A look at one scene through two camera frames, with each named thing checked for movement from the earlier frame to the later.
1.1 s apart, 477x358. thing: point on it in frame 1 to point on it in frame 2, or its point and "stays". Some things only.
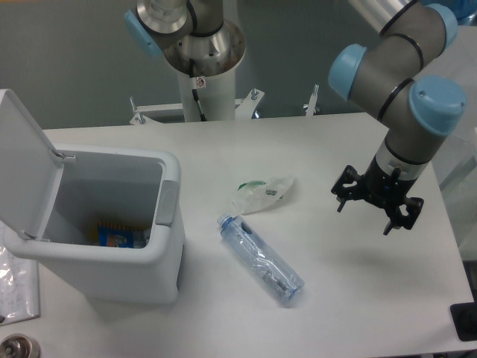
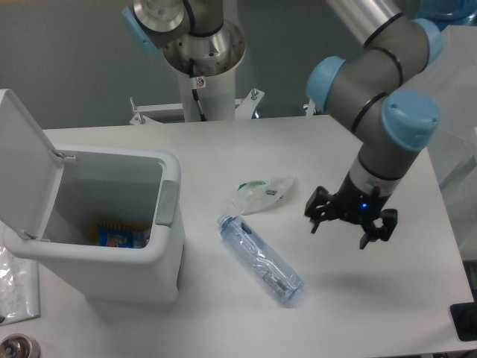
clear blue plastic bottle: x=284 y=281 stays
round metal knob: x=19 y=346 stays
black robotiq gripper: x=381 y=190 to x=355 y=204
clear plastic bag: x=19 y=287 stays
